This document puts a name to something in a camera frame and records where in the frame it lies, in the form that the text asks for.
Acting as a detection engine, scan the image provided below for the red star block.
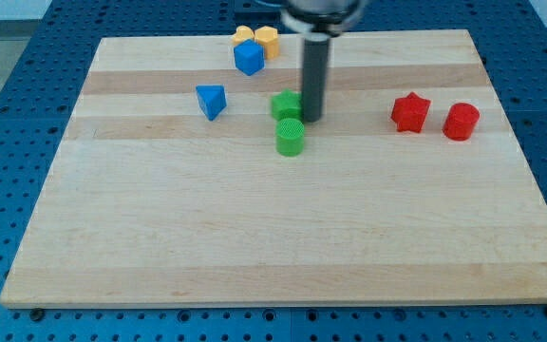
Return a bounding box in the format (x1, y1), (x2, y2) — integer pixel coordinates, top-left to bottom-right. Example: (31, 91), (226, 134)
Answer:
(390, 92), (431, 133)

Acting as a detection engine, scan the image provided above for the wooden board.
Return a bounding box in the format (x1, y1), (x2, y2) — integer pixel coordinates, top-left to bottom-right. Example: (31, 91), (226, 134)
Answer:
(0, 29), (547, 309)

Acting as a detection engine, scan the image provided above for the yellow heart block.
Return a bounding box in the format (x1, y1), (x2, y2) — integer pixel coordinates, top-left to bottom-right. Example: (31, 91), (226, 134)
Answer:
(231, 26), (255, 47)

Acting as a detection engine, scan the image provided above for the green star block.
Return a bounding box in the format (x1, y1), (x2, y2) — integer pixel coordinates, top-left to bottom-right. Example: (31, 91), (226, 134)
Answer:
(271, 89), (302, 121)

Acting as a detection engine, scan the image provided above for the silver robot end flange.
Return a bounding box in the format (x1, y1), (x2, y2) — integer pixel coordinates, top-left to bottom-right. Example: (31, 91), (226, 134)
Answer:
(280, 0), (368, 36)

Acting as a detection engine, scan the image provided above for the red cylinder block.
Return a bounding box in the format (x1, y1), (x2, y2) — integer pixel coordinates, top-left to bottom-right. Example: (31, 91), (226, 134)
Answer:
(443, 103), (480, 141)

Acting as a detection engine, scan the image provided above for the blue triangle block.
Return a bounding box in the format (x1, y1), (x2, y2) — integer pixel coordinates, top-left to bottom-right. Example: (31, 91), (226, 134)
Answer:
(196, 85), (227, 121)

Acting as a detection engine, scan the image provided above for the yellow hexagon block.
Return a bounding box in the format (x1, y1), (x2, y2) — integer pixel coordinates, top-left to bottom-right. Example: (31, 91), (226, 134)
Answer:
(255, 26), (279, 60)

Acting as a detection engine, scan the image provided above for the blue cube block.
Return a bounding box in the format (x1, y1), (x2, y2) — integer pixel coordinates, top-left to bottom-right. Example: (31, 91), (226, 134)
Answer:
(234, 40), (265, 76)

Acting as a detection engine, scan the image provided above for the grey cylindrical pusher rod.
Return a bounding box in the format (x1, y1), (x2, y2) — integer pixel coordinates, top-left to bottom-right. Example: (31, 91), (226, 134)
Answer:
(301, 36), (330, 123)

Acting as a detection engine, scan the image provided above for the green cylinder block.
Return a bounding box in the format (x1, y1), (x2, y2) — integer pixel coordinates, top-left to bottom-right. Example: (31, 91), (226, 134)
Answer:
(275, 118), (305, 157)

